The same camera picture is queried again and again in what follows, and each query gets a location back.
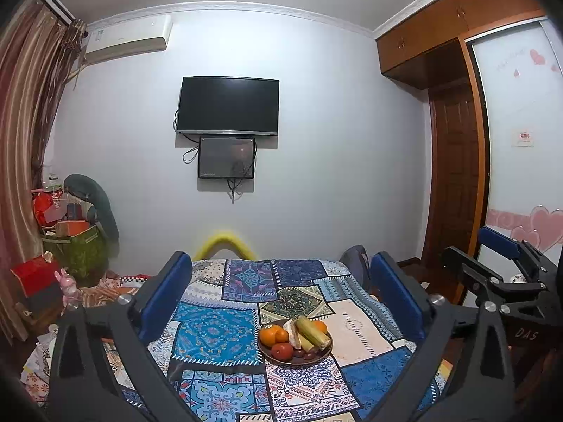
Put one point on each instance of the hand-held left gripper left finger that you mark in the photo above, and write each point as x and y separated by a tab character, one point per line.
162	301

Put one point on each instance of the small black wall monitor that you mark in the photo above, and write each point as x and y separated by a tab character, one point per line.
226	157

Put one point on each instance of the medium orange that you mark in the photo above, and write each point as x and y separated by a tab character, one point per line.
320	326

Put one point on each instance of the red gift box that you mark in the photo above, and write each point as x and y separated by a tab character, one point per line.
35	274

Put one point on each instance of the black wall television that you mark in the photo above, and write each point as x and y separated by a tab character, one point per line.
228	105

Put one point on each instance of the white air conditioner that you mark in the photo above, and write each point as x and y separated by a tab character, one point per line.
127	37

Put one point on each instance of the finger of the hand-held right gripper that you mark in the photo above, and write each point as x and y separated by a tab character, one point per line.
503	241
488	272

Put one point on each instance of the yellow curved chair back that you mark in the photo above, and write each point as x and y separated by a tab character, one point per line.
224	244

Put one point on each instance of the striped orange cloth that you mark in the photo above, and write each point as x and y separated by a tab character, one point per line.
112	292

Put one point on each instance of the blue patchwork tablecloth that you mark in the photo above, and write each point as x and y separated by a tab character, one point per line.
211	338

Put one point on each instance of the dark red grape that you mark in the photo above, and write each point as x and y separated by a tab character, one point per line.
298	353
310	354

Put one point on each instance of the large orange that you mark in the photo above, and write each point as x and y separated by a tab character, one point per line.
268	334

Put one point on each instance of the small paper door sticker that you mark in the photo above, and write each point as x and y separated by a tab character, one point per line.
523	137

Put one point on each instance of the pink bunny toy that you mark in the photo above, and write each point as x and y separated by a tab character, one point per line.
69	289

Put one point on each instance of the white sliding door with hearts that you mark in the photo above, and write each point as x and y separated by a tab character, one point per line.
519	140

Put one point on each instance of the brown round plate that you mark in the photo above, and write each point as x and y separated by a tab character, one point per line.
294	354

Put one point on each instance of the orange cardboard box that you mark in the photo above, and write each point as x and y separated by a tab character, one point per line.
72	227

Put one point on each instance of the wooden overhead cabinet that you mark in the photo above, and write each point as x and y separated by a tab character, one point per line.
453	22

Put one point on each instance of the small orange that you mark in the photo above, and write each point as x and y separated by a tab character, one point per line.
282	336

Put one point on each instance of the grey backpack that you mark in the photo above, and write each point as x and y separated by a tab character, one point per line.
355	261

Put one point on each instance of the long corn cob piece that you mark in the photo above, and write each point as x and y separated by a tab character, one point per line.
317	338

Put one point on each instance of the red tomato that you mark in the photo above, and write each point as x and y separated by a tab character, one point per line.
281	350

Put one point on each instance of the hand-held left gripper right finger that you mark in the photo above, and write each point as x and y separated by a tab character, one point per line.
396	294

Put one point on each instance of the striped brown curtain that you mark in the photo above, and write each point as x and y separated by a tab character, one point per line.
26	140

